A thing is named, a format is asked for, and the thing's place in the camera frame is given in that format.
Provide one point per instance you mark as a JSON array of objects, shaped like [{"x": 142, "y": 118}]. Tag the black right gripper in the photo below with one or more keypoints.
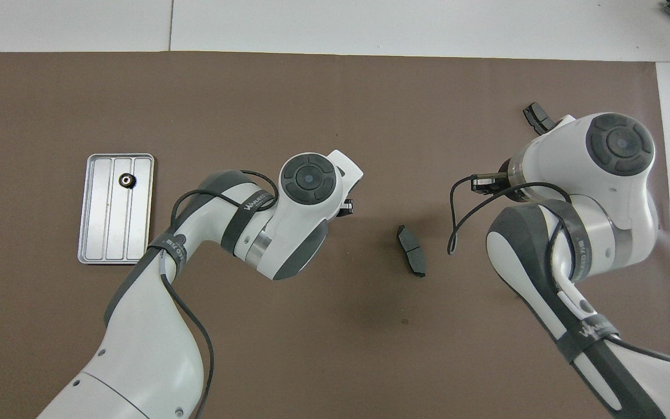
[{"x": 489, "y": 184}]

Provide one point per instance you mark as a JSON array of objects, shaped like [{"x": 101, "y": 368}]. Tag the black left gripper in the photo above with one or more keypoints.
[{"x": 346, "y": 208}]

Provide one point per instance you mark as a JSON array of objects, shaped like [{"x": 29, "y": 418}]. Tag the black bearing gear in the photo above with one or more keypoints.
[{"x": 127, "y": 181}]

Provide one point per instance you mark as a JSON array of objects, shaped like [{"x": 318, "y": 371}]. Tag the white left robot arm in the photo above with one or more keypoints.
[{"x": 149, "y": 349}]

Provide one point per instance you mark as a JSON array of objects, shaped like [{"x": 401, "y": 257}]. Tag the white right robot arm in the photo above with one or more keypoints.
[{"x": 573, "y": 169}]

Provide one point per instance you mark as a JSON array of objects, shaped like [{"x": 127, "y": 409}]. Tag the silver metal tray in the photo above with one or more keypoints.
[{"x": 105, "y": 233}]

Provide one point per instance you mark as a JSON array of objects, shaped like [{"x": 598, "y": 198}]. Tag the long dark grey brake pad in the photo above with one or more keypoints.
[{"x": 412, "y": 251}]

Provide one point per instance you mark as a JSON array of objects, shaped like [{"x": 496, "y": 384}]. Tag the short dark grey brake pad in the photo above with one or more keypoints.
[{"x": 535, "y": 116}]

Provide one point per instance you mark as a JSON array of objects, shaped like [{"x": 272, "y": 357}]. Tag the brown table mat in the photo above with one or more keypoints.
[{"x": 312, "y": 105}]

